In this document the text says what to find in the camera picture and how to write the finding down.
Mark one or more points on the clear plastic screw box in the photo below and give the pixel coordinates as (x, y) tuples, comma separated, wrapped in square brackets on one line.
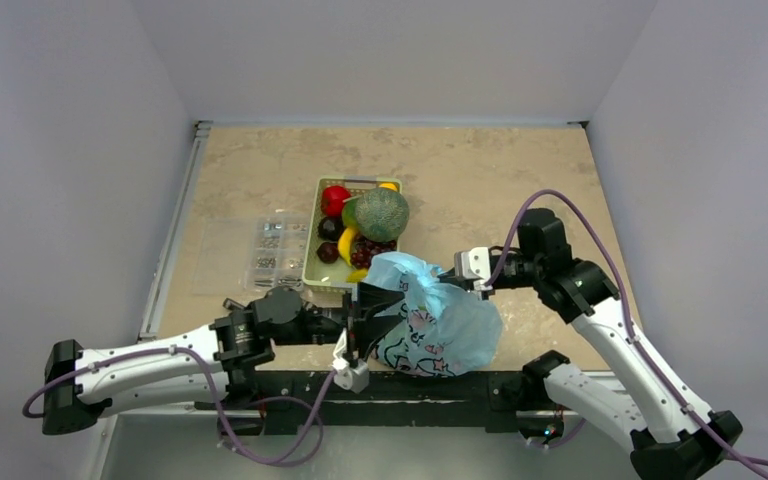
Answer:
[(251, 255)]

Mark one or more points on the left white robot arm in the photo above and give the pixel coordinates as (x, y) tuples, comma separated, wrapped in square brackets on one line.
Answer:
[(83, 385)]

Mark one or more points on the dark fake plum lower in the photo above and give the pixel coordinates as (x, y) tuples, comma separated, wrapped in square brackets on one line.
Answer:
[(328, 252)]

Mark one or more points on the green fake mango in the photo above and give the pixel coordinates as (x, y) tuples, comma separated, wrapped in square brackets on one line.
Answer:
[(348, 214)]

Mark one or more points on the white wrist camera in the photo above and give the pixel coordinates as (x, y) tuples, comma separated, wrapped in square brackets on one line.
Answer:
[(351, 374), (472, 269)]

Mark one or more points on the dark metal crank handle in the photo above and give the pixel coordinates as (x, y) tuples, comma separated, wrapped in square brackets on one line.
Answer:
[(233, 306)]

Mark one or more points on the pale green plastic basket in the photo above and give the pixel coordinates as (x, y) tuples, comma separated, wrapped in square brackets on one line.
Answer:
[(331, 278)]

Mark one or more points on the light blue plastic bag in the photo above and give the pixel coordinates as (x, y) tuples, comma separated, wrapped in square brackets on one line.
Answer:
[(443, 330)]

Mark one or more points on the yellow fake starfruit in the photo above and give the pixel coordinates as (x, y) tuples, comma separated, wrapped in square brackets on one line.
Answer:
[(357, 276)]

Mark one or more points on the yellow fake banana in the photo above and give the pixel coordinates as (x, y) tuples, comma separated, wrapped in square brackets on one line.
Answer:
[(345, 243)]

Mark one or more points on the red fake apple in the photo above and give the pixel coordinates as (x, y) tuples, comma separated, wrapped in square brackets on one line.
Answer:
[(333, 199)]

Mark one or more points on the dark red fake grapes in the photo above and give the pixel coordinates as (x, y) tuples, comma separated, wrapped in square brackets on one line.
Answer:
[(364, 250)]

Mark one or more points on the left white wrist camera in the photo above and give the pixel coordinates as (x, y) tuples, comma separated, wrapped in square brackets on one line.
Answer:
[(351, 374)]

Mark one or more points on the dark fake plum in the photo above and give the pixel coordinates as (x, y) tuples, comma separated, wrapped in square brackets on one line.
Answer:
[(330, 228), (328, 252)]

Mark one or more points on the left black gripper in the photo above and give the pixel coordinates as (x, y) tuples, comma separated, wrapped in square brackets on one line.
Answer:
[(369, 328)]

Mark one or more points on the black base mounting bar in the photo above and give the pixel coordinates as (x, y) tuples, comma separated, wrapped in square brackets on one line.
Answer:
[(495, 401)]

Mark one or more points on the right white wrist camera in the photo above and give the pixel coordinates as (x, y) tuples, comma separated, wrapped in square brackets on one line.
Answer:
[(472, 269)]

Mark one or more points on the green netted fake melon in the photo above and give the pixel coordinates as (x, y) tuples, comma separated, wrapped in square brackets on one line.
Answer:
[(382, 214)]

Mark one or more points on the dark fake plum upper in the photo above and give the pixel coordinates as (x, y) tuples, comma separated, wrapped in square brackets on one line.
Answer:
[(330, 228)]

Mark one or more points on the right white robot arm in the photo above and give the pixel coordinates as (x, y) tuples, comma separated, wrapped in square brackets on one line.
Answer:
[(666, 429)]

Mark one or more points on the orange fake fruit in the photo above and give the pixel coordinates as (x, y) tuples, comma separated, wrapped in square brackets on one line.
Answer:
[(389, 187)]

